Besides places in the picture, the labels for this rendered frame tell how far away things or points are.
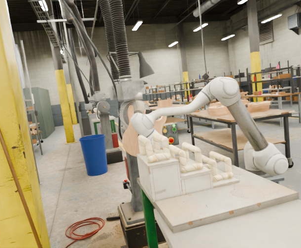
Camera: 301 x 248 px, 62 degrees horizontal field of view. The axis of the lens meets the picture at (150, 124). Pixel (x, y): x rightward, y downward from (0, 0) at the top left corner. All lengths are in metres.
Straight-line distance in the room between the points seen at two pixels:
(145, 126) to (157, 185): 0.60
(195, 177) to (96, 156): 3.75
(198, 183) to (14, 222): 1.31
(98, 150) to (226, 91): 3.58
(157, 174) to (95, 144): 3.70
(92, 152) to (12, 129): 3.09
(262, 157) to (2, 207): 1.75
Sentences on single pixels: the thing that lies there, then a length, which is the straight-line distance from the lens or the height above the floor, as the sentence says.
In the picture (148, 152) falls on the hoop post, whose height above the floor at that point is 1.16.
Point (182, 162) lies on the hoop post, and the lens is 1.24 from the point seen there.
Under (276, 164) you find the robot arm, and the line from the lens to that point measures 1.82.
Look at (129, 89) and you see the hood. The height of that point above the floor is 1.47.
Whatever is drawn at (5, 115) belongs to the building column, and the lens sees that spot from 1.89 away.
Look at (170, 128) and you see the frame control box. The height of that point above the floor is 1.08.
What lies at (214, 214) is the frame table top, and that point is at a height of 0.93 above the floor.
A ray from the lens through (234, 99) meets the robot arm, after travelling 1.67.
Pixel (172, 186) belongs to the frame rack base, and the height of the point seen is 0.98.
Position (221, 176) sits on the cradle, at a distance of 1.34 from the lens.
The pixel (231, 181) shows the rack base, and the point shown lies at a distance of 1.35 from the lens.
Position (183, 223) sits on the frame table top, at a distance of 1.03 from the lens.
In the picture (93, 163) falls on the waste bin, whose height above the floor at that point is 0.24.
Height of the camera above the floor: 1.43
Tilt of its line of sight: 7 degrees down
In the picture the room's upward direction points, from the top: 7 degrees counter-clockwise
